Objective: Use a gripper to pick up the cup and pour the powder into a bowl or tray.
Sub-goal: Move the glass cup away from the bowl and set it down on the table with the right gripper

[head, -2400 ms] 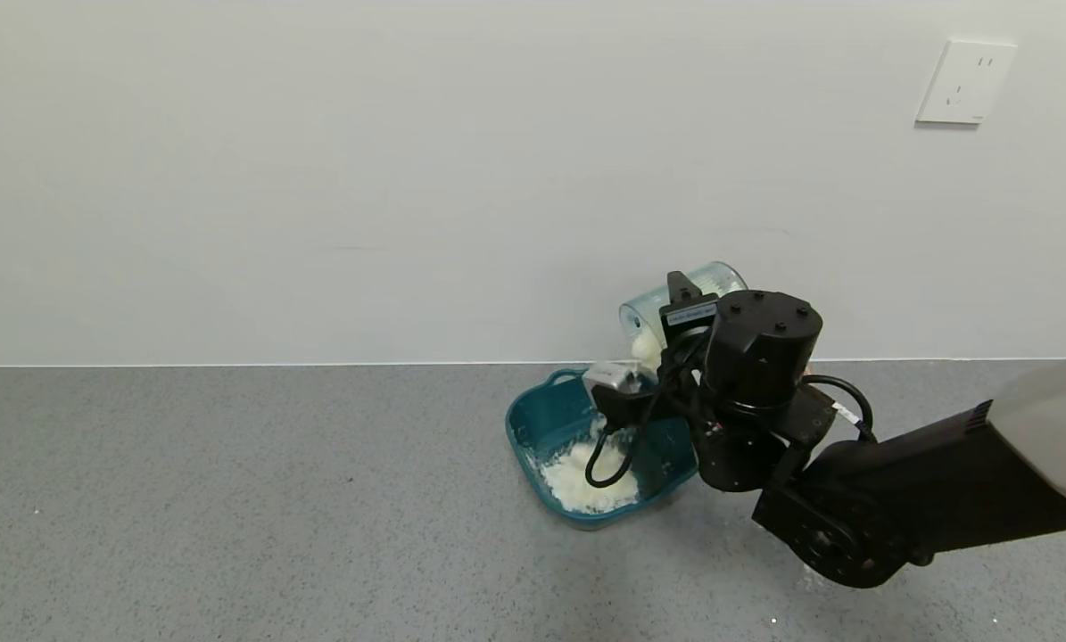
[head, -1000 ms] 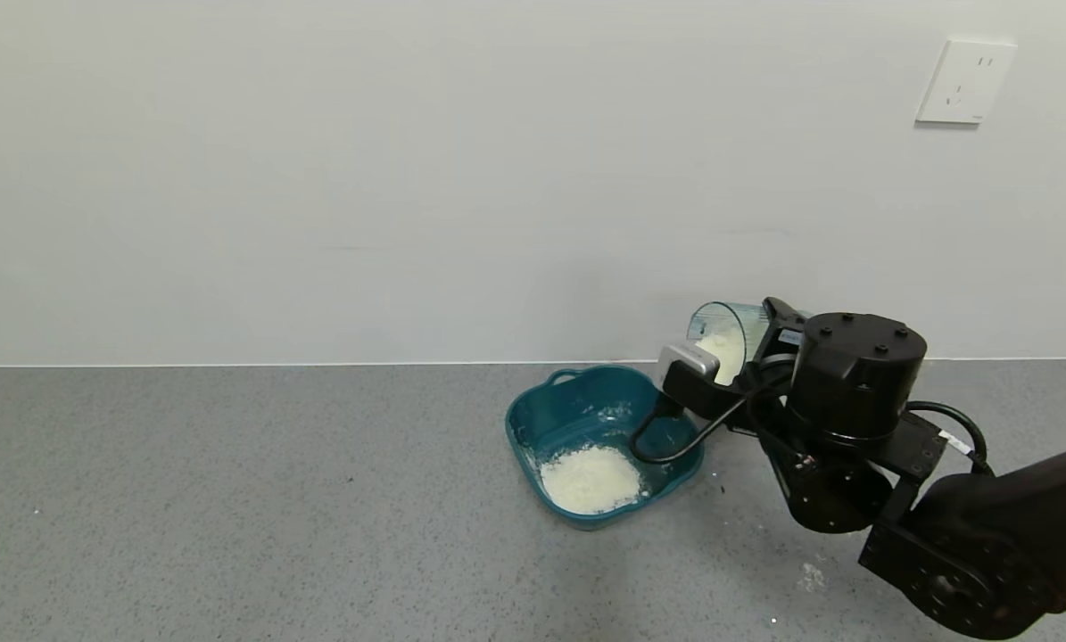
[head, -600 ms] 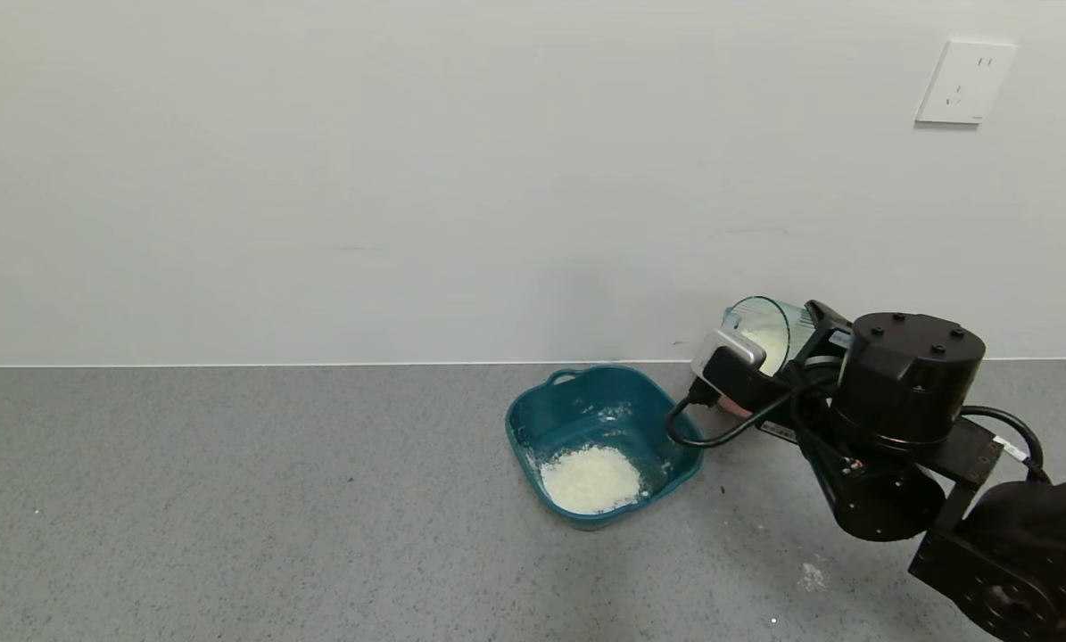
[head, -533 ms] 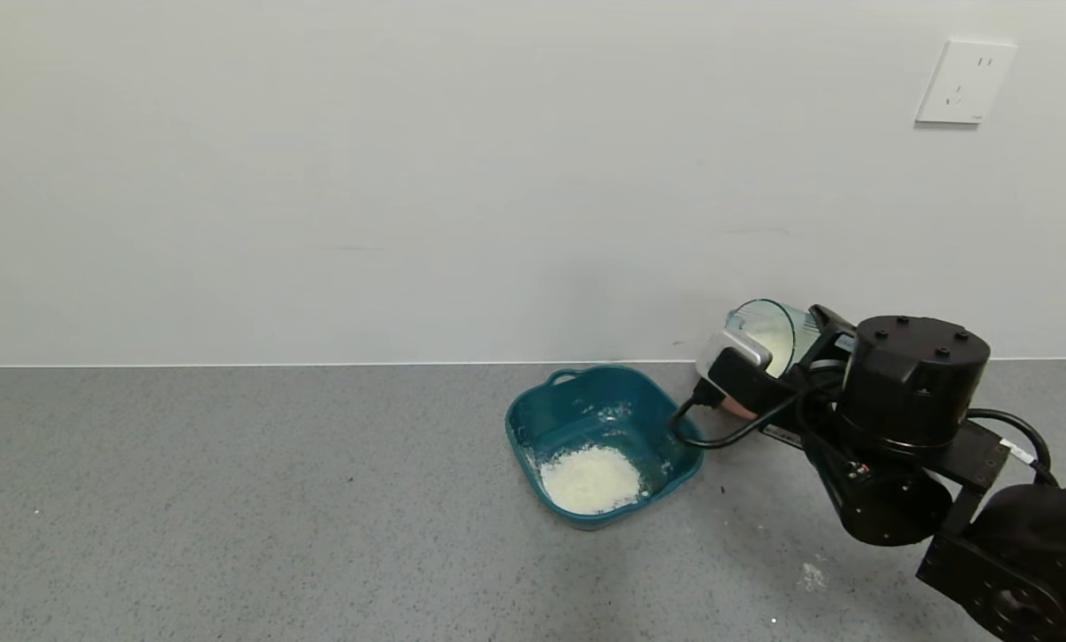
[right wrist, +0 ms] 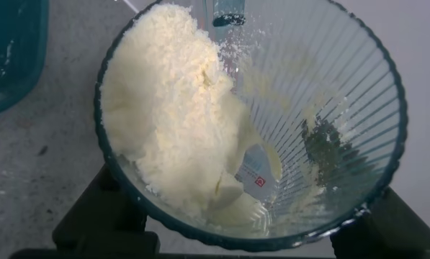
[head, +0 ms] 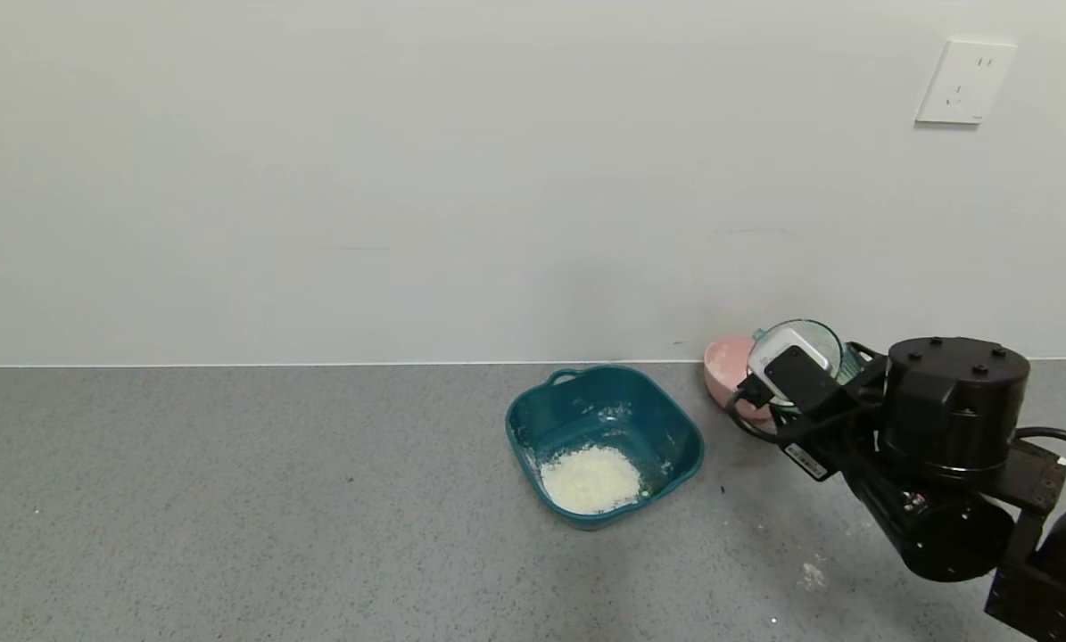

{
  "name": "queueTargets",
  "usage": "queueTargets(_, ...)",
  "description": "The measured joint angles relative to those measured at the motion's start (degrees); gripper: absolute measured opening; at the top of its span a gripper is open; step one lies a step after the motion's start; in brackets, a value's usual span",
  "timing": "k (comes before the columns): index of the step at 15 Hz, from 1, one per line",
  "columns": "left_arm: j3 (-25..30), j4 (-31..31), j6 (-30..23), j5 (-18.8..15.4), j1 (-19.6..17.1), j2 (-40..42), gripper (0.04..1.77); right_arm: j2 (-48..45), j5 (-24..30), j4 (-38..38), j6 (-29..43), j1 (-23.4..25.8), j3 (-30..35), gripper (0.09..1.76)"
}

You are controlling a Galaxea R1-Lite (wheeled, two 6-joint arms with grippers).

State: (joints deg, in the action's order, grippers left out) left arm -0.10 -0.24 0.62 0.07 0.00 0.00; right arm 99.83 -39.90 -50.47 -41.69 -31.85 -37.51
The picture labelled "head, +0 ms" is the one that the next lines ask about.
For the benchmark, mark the right gripper finger with label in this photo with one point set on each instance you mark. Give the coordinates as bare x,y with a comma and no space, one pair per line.
809,459

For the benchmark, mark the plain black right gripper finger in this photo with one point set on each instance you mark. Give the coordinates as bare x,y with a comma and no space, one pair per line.
864,354

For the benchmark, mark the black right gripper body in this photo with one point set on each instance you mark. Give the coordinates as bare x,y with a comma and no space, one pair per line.
804,461

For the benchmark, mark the white powder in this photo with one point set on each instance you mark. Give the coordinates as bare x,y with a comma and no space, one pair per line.
590,481

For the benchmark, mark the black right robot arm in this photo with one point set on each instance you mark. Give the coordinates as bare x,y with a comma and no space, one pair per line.
952,535

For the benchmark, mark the spilled white powder patch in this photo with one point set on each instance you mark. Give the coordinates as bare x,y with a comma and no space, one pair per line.
811,577

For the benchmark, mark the pink ribbed bowl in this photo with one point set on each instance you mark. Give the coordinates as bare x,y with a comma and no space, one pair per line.
724,366

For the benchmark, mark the teal square plastic tray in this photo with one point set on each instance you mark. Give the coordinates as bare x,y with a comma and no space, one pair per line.
586,410

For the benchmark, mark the silver wrist camera black mount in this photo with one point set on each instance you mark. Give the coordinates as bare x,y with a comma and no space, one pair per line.
787,343

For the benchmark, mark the white wall socket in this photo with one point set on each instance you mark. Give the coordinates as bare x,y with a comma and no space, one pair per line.
965,82

